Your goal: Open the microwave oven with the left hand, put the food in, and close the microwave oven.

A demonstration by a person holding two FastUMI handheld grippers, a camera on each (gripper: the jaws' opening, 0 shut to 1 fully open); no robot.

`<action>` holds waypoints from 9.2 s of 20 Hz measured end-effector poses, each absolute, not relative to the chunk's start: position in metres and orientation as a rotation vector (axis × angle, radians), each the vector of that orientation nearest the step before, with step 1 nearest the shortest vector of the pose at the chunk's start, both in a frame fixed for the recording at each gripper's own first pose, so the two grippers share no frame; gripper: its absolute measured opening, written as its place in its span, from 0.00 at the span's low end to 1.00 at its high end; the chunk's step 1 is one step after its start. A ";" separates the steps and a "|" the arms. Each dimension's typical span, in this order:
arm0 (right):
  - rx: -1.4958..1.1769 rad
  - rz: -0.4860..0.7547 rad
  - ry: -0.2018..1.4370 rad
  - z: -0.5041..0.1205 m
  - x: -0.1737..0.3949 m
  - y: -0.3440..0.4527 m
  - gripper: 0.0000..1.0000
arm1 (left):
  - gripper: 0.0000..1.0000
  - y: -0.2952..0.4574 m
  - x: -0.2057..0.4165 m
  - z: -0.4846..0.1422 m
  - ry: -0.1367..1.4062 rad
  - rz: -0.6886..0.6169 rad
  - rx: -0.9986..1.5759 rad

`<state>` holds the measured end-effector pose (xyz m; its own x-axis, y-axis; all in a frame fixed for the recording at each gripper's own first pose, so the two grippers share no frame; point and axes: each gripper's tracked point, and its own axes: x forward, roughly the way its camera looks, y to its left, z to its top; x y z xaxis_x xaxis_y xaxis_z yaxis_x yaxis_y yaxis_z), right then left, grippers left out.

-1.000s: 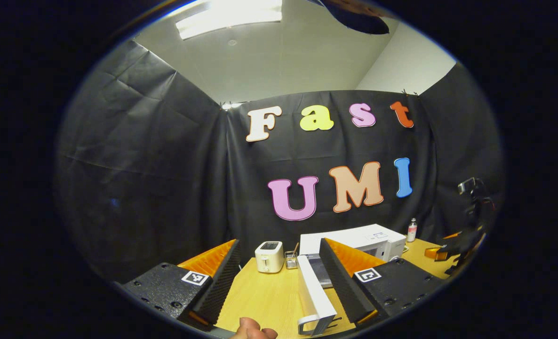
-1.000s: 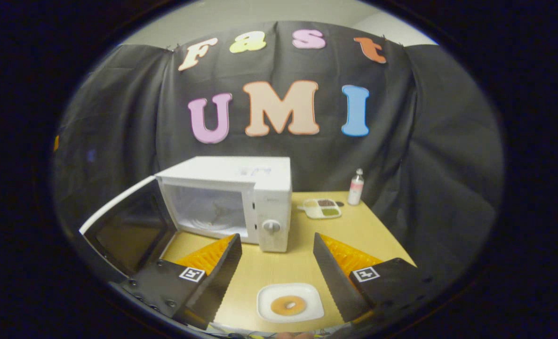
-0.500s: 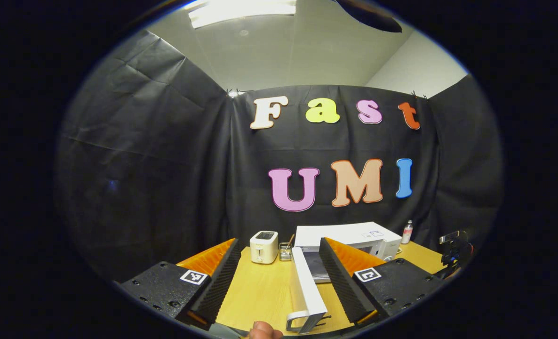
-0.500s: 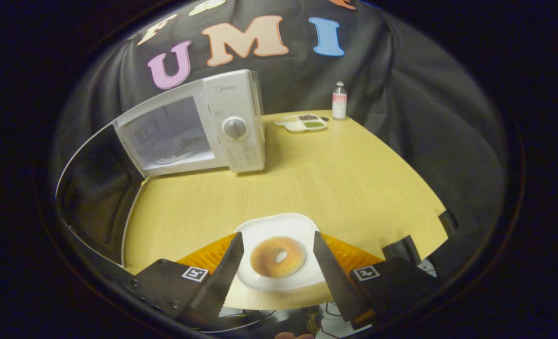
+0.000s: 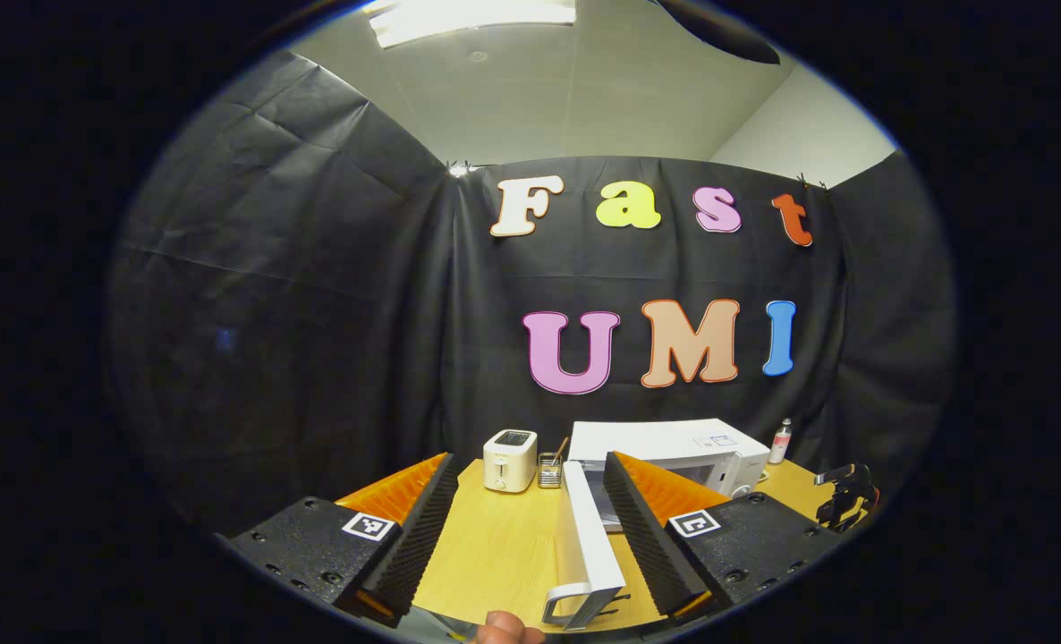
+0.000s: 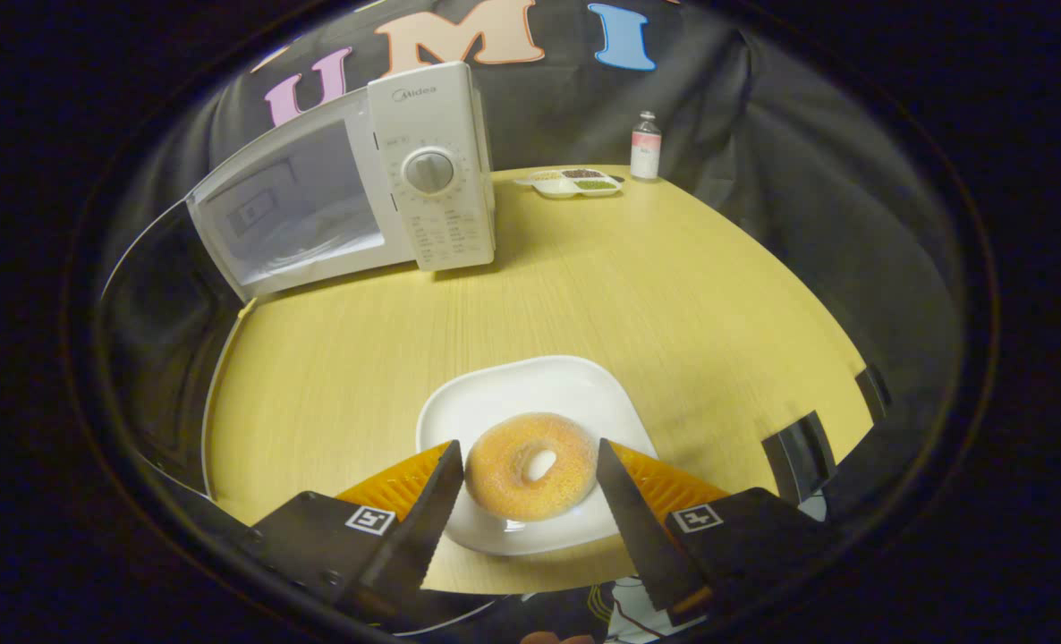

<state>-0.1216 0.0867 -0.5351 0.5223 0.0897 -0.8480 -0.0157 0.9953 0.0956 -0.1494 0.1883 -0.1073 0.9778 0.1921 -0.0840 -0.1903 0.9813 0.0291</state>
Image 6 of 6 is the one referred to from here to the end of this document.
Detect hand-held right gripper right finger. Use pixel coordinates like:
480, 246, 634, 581
595, 438, 840, 627

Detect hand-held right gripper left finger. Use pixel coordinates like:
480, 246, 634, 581
244, 440, 465, 620

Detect glazed ring donut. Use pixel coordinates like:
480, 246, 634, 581
464, 411, 599, 523

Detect white microwave oven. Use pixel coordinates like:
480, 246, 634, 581
97, 61, 497, 502

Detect white square plate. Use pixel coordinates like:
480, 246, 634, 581
416, 355, 659, 557

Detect white divided seasoning dish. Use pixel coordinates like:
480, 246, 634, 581
514, 167, 625, 199

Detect small pink label bottle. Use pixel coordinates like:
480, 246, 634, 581
630, 111, 663, 182

